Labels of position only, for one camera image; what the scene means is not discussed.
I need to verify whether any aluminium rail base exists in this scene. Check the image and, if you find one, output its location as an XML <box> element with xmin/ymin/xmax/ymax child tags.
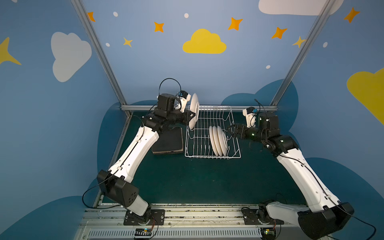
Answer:
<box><xmin>74</xmin><ymin>204</ymin><xmax>308</xmax><ymax>240</ymax></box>

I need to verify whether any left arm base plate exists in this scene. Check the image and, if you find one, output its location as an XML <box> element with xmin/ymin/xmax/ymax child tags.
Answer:
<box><xmin>123</xmin><ymin>209</ymin><xmax>165</xmax><ymax>226</ymax></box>

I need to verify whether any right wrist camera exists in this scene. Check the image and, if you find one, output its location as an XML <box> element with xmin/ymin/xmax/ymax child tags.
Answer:
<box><xmin>242</xmin><ymin>107</ymin><xmax>259</xmax><ymax>128</ymax></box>

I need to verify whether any white round plate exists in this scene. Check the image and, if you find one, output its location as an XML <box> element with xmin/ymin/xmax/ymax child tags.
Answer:
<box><xmin>217</xmin><ymin>126</ymin><xmax>228</xmax><ymax>156</ymax></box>
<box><xmin>213</xmin><ymin>126</ymin><xmax>227</xmax><ymax>156</ymax></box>
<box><xmin>209</xmin><ymin>126</ymin><xmax>219</xmax><ymax>157</ymax></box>
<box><xmin>189</xmin><ymin>94</ymin><xmax>200</xmax><ymax>130</ymax></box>

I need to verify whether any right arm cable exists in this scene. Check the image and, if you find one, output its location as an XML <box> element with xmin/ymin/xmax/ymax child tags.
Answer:
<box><xmin>332</xmin><ymin>203</ymin><xmax>377</xmax><ymax>240</ymax></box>

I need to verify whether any controller board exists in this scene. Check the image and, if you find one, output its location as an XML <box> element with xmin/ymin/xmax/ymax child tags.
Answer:
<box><xmin>134</xmin><ymin>229</ymin><xmax>154</xmax><ymax>240</ymax></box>
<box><xmin>261</xmin><ymin>228</ymin><xmax>277</xmax><ymax>240</ymax></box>

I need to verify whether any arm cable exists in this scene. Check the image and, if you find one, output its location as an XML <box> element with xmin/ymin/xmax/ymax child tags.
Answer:
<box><xmin>332</xmin><ymin>203</ymin><xmax>377</xmax><ymax>240</ymax></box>
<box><xmin>81</xmin><ymin>179</ymin><xmax>121</xmax><ymax>210</ymax></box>

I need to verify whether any floral square plate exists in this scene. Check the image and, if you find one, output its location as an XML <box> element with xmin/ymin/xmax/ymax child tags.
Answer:
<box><xmin>152</xmin><ymin>151</ymin><xmax>184</xmax><ymax>155</ymax></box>
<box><xmin>152</xmin><ymin>150</ymin><xmax>184</xmax><ymax>155</ymax></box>

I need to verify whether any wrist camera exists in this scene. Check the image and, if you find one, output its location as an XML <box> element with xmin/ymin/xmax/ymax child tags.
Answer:
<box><xmin>179</xmin><ymin>90</ymin><xmax>192</xmax><ymax>113</ymax></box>
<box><xmin>242</xmin><ymin>107</ymin><xmax>259</xmax><ymax>128</ymax></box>

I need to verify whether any white wire dish rack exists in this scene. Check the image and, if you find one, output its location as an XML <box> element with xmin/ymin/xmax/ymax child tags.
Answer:
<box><xmin>185</xmin><ymin>106</ymin><xmax>241</xmax><ymax>159</ymax></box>

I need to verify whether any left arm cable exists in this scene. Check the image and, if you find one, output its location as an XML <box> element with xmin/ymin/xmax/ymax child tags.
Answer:
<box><xmin>81</xmin><ymin>179</ymin><xmax>121</xmax><ymax>210</ymax></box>

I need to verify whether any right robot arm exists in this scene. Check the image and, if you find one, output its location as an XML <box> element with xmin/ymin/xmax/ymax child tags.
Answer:
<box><xmin>227</xmin><ymin>112</ymin><xmax>355</xmax><ymax>240</ymax></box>

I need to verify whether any aluminium frame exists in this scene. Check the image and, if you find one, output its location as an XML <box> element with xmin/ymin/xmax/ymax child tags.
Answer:
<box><xmin>70</xmin><ymin>0</ymin><xmax>337</xmax><ymax>208</ymax></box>

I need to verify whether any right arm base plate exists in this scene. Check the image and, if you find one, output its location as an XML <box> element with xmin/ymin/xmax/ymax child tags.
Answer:
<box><xmin>241</xmin><ymin>207</ymin><xmax>285</xmax><ymax>225</ymax></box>

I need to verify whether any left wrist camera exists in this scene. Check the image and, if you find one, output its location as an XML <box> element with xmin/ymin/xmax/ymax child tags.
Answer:
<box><xmin>179</xmin><ymin>90</ymin><xmax>192</xmax><ymax>113</ymax></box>

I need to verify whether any left controller board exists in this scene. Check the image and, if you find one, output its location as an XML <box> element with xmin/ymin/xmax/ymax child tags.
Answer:
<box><xmin>134</xmin><ymin>229</ymin><xmax>154</xmax><ymax>240</ymax></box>

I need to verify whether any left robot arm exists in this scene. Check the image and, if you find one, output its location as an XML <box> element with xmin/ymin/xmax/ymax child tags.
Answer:
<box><xmin>97</xmin><ymin>91</ymin><xmax>200</xmax><ymax>225</ymax></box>

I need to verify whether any right controller board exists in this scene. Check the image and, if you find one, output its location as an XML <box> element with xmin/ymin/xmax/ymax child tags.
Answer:
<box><xmin>261</xmin><ymin>228</ymin><xmax>277</xmax><ymax>240</ymax></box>

